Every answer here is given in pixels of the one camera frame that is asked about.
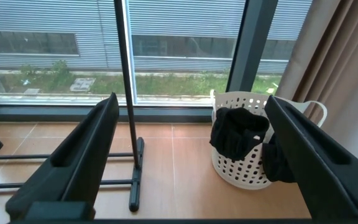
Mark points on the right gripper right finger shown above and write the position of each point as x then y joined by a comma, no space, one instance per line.
322,186

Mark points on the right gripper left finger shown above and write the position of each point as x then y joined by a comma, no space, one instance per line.
73,174

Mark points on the white laundry basket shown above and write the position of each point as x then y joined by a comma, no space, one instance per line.
241,174

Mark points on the black clothes rack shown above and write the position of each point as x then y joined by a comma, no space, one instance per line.
129,93

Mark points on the black garment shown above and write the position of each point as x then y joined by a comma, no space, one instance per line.
235,133

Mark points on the beige curtain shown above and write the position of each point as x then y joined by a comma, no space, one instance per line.
331,46

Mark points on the window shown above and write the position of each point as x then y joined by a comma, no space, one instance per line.
250,46

